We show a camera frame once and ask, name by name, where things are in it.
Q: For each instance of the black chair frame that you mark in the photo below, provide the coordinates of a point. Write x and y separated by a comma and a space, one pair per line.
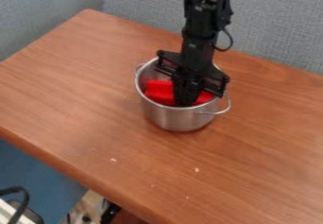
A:
15, 211

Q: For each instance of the metal pot with handles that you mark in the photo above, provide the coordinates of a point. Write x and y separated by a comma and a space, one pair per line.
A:
166, 116

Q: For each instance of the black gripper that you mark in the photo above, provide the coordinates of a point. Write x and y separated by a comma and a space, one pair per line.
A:
191, 68

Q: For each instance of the red block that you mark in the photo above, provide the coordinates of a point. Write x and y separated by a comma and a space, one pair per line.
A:
160, 92

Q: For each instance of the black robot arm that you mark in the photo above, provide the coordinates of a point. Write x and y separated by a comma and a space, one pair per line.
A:
206, 16

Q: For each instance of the black object under table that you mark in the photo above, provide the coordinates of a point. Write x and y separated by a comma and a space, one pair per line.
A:
110, 214

